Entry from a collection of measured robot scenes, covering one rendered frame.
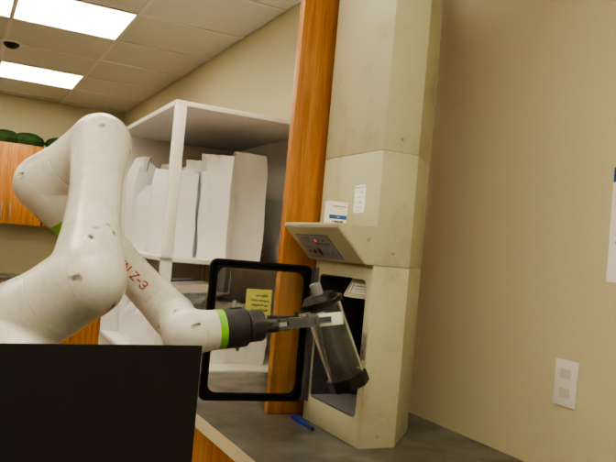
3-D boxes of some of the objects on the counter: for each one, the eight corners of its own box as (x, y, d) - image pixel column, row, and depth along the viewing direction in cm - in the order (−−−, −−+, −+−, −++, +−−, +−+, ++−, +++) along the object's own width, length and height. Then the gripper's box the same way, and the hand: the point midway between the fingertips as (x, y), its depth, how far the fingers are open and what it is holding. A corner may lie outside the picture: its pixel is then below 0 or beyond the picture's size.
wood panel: (399, 408, 230) (434, -8, 234) (404, 410, 228) (439, -11, 232) (263, 412, 208) (304, -48, 212) (268, 413, 206) (309, -51, 210)
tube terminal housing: (373, 414, 217) (394, 170, 219) (437, 445, 188) (460, 162, 190) (302, 417, 205) (324, 159, 208) (358, 449, 177) (384, 149, 179)
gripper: (261, 310, 152) (353, 302, 162) (230, 310, 172) (313, 302, 182) (264, 345, 152) (355, 334, 161) (233, 340, 171) (315, 331, 181)
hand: (324, 318), depth 170 cm, fingers closed on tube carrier, 9 cm apart
